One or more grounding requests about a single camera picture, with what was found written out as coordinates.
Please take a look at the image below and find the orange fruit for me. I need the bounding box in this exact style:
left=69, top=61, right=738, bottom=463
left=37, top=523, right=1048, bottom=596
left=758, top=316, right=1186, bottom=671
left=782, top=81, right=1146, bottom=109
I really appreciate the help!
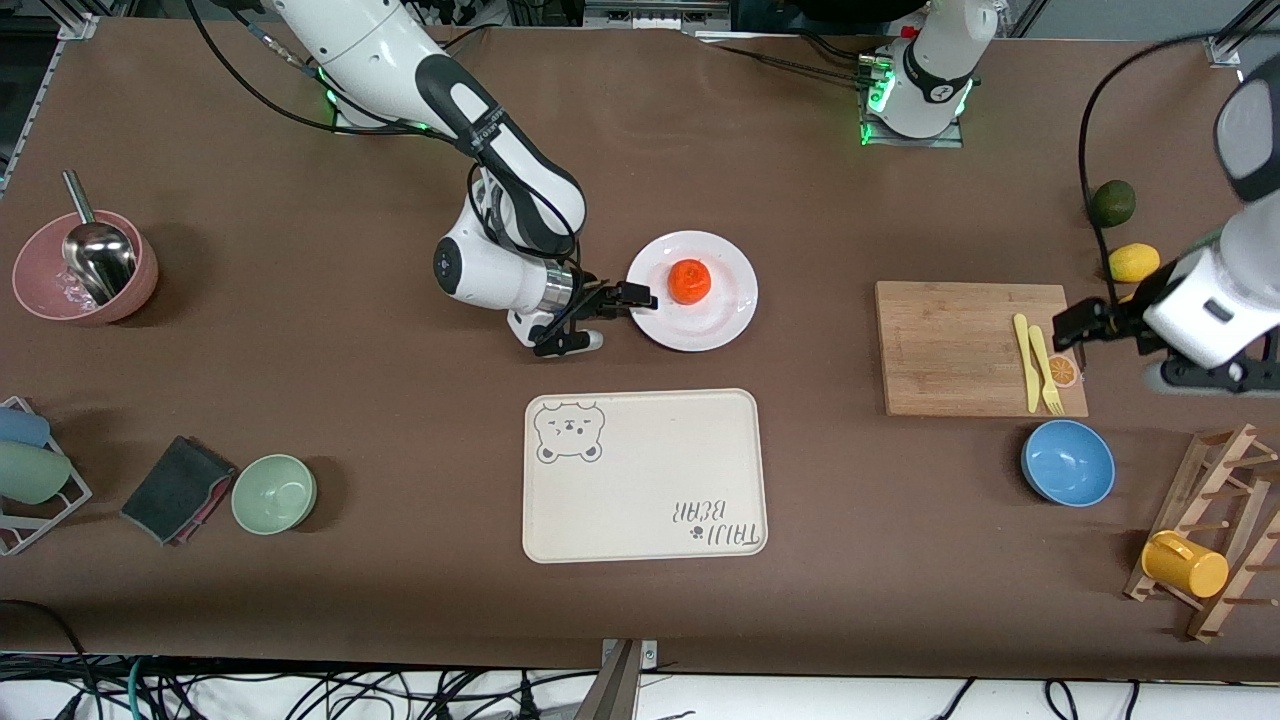
left=668, top=258, right=713, bottom=305

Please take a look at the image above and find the white round plate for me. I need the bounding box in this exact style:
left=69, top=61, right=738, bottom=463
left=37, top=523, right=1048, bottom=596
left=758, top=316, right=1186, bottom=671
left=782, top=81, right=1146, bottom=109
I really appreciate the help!
left=625, top=230, right=759, bottom=353

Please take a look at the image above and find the yellow plastic fork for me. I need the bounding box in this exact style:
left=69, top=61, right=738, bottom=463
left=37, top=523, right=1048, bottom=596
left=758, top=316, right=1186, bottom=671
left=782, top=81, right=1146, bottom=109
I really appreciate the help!
left=1028, top=325, right=1065, bottom=416

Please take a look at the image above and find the yellow lemon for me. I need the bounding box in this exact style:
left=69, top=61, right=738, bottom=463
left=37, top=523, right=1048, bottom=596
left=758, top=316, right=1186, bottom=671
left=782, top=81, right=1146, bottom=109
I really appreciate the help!
left=1108, top=243, right=1162, bottom=283

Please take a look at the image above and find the yellow plastic knife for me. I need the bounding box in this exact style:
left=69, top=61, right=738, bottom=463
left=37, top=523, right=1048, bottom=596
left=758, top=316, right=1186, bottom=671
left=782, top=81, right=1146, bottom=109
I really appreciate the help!
left=1013, top=313, right=1042, bottom=414

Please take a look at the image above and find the dark green avocado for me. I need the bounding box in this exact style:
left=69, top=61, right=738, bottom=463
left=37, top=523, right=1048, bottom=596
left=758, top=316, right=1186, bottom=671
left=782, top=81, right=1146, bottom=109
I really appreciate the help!
left=1089, top=180, right=1138, bottom=228

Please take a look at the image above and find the wooden cutting board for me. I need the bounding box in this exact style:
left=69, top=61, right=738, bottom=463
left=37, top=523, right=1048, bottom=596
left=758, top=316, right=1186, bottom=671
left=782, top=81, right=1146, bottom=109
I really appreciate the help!
left=875, top=281, right=1090, bottom=418

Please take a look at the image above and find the blue bowl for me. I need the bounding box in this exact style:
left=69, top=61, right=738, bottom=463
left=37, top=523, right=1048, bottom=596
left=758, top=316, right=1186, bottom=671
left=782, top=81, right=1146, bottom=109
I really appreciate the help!
left=1021, top=419, right=1117, bottom=508

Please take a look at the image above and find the wooden mug rack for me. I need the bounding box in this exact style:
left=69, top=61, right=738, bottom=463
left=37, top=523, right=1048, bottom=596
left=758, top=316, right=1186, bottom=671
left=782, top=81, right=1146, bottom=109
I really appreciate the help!
left=1123, top=423, right=1280, bottom=642

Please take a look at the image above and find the cream tray with bear print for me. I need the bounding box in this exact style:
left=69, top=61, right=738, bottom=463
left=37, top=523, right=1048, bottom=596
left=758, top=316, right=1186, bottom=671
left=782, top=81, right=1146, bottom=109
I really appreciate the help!
left=521, top=388, right=769, bottom=565

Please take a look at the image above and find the yellow mug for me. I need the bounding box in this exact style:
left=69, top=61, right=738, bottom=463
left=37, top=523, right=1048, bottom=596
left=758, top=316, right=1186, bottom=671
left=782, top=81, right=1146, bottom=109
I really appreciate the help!
left=1141, top=530, right=1230, bottom=600

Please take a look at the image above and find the light green bowl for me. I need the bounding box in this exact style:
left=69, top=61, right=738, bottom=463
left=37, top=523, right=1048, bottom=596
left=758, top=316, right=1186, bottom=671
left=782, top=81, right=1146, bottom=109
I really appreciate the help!
left=231, top=454, right=318, bottom=536

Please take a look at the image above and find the grey metal pole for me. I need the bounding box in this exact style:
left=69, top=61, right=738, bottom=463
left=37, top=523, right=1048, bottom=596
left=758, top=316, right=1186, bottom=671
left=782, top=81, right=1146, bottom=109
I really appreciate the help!
left=575, top=640, right=641, bottom=720

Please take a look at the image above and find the dark grey folded cloth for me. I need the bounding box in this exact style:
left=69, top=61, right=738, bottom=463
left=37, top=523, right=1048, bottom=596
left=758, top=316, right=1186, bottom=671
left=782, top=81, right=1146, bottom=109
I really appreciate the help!
left=120, top=435, right=239, bottom=547

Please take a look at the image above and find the metal scoop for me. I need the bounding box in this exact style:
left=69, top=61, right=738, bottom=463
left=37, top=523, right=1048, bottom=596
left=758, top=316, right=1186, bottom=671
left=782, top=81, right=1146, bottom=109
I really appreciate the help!
left=62, top=170, right=138, bottom=306

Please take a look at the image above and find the pink bowl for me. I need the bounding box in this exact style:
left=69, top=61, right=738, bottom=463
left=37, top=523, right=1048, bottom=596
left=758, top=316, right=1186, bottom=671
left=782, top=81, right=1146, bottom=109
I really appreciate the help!
left=12, top=210, right=159, bottom=325

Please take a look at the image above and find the light blue cup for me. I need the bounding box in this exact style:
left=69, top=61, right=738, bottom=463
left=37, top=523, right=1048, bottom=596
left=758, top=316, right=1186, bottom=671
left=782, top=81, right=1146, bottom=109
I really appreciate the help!
left=0, top=407, right=51, bottom=449

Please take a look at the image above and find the pale green cup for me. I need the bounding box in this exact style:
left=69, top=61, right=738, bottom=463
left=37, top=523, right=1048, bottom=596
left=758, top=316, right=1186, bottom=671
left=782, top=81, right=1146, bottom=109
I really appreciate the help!
left=0, top=440, right=73, bottom=505

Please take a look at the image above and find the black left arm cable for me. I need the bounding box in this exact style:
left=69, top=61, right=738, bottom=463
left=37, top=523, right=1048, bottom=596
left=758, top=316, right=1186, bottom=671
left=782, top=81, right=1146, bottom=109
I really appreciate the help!
left=1078, top=30, right=1246, bottom=301

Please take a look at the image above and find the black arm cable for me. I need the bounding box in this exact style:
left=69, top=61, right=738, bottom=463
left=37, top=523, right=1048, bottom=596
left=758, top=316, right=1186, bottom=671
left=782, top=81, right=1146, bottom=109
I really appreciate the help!
left=185, top=0, right=583, bottom=271
left=1078, top=30, right=1246, bottom=301

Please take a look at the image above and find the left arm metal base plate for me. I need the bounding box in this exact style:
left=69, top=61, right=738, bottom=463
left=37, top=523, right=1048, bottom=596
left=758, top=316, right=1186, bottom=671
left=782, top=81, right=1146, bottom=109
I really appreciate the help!
left=860, top=55, right=966, bottom=149

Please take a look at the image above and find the black table cable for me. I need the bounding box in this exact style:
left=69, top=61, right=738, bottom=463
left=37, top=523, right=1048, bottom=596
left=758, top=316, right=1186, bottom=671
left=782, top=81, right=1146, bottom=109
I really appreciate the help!
left=690, top=30, right=886, bottom=86

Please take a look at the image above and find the aluminium frame profile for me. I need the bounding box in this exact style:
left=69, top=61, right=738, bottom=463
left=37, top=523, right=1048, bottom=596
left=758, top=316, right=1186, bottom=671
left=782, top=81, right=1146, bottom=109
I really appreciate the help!
left=35, top=10, right=101, bottom=101
left=1207, top=0, right=1280, bottom=68

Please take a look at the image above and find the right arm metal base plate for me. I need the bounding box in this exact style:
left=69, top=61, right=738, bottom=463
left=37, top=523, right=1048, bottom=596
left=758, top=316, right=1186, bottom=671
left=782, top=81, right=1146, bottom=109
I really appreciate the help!
left=332, top=90, right=441, bottom=136

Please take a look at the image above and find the metal clamp bracket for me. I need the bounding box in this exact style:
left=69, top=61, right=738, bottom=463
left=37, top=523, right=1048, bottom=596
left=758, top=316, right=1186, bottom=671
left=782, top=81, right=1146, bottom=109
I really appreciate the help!
left=600, top=638, right=659, bottom=673

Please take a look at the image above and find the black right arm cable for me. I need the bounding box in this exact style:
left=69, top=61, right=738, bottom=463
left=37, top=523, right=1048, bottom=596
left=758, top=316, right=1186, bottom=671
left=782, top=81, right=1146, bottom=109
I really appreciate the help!
left=185, top=0, right=583, bottom=271

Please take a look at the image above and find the white wire cup rack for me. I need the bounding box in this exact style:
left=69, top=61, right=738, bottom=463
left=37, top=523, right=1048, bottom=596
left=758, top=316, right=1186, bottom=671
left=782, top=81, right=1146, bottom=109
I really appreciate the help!
left=0, top=396, right=93, bottom=557

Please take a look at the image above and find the black floor cable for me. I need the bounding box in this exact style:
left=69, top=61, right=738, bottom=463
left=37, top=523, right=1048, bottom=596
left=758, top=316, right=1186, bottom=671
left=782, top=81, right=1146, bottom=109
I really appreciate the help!
left=0, top=598, right=99, bottom=720

